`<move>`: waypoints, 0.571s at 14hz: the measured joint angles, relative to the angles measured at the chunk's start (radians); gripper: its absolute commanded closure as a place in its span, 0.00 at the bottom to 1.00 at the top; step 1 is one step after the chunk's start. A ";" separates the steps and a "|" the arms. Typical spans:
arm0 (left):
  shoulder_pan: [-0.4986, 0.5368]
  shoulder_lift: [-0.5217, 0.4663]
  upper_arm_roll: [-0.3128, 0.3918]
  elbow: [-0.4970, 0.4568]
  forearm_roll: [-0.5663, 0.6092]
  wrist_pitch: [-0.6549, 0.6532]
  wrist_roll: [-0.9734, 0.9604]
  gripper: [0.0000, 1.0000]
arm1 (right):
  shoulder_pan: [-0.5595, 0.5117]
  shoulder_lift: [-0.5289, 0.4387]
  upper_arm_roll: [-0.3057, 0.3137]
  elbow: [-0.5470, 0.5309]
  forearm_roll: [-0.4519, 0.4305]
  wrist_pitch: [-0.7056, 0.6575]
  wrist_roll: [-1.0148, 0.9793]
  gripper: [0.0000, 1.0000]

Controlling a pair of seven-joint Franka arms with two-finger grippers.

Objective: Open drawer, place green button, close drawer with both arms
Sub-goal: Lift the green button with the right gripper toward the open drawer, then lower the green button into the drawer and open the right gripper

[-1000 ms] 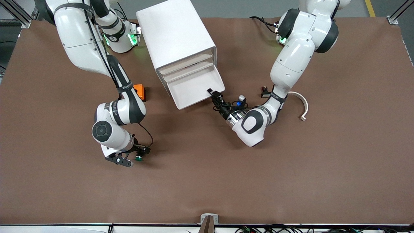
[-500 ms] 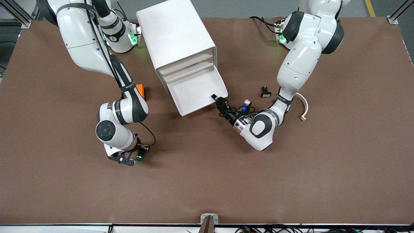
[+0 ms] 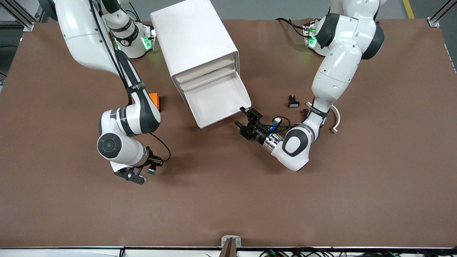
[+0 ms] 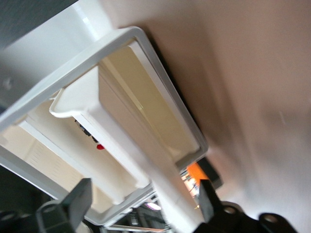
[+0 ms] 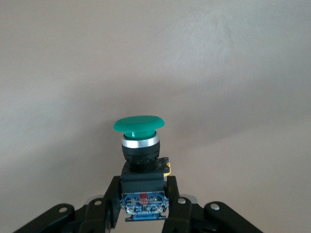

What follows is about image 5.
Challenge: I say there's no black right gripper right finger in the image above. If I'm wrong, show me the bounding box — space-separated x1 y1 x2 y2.
161 175 263 233

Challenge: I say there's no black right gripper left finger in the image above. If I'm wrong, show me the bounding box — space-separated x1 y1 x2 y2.
14 176 122 233

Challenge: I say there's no green mushroom push button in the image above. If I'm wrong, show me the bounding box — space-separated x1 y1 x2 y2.
113 115 173 222

